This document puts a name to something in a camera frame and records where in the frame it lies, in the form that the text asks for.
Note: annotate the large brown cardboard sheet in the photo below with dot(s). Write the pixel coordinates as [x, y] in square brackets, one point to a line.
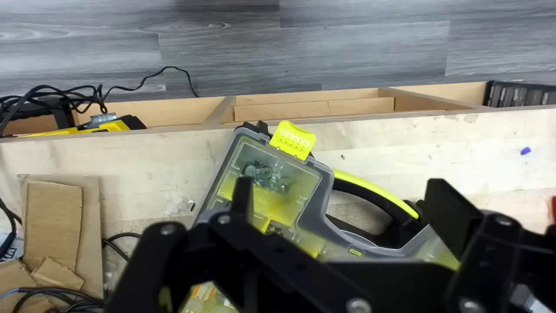
[93, 231]

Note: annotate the yellow black power tool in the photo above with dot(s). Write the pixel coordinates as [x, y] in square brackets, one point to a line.
[110, 125]

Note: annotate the small brown cardboard piece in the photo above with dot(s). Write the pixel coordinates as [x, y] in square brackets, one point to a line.
[58, 275]
[15, 284]

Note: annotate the small blue scrap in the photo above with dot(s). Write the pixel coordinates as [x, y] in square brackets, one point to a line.
[526, 150]

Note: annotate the small red-orange object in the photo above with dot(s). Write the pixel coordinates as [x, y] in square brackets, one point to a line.
[553, 210]

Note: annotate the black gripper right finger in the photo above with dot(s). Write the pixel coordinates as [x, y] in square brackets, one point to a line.
[498, 261]

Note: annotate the black ribbed box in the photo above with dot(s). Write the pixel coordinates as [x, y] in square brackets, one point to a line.
[522, 94]

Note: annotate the rectangular brown cardboard piece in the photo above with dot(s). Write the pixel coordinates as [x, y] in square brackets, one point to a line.
[53, 226]

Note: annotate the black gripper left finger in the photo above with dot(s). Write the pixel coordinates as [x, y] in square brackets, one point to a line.
[175, 261]

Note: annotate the yellow organiser case clear lid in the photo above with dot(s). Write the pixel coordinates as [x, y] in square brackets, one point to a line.
[279, 179]

